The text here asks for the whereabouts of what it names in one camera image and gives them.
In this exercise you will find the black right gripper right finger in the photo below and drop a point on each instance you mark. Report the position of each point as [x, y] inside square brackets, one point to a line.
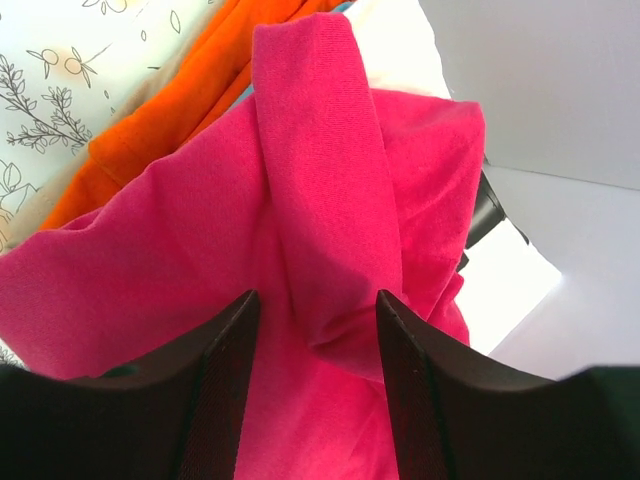
[457, 414]

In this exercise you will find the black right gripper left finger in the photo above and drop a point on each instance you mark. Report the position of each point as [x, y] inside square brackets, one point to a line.
[174, 413]

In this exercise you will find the magenta t shirt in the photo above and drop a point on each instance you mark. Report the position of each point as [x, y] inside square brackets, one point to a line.
[317, 191]

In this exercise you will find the orange folded t shirt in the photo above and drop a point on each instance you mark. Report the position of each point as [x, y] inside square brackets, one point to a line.
[213, 74]

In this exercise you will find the floral table mat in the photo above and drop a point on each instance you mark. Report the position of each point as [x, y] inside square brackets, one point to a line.
[69, 69]

